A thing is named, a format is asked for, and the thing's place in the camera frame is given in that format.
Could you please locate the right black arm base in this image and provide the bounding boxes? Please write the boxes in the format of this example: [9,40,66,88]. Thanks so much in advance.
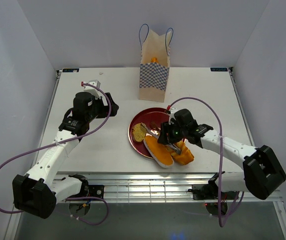
[188,184,237,200]

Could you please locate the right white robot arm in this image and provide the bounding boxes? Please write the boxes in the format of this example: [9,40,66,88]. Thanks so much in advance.
[158,109,286,200]

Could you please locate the brown sliced bread piece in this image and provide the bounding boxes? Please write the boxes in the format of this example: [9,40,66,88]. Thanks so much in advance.
[131,123,147,143]

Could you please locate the blue corner label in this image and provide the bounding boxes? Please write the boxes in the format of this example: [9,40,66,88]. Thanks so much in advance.
[210,67,228,72]
[62,68,79,73]

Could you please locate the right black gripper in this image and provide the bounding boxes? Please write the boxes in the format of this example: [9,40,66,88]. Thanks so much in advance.
[157,120,187,146]

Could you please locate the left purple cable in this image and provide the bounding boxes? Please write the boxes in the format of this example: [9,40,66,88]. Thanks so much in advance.
[0,83,112,226]

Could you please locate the dark red round plate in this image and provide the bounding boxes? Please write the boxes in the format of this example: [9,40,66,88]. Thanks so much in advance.
[128,107,169,159]

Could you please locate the left blue corner label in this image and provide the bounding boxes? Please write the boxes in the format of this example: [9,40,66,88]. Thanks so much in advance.
[62,68,79,73]

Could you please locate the golden braided loaf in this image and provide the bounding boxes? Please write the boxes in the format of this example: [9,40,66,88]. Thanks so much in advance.
[165,143,194,165]

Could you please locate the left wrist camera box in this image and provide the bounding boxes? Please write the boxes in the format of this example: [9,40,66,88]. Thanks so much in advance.
[81,80,100,98]

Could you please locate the aluminium rail frame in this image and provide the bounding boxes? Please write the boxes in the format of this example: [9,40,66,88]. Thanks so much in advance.
[43,67,253,203]

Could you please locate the orange flat white-edged bread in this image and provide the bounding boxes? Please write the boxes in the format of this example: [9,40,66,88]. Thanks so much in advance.
[143,135,174,168]

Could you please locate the metal serving tongs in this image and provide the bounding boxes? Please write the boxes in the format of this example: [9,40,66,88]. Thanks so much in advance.
[140,121,182,155]

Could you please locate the right blue corner label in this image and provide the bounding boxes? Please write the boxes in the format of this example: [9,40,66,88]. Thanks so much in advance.
[210,67,228,72]

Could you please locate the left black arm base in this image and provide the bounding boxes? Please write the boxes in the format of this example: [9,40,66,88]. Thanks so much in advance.
[69,174,104,199]

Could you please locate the blue checkered paper bag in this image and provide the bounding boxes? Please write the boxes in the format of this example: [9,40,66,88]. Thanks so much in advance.
[138,23,174,103]

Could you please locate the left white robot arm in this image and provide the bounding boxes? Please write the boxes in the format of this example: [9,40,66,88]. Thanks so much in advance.
[12,91,119,219]

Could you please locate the orange iced twisted pastry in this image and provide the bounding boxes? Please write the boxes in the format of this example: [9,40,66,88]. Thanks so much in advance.
[151,57,159,63]

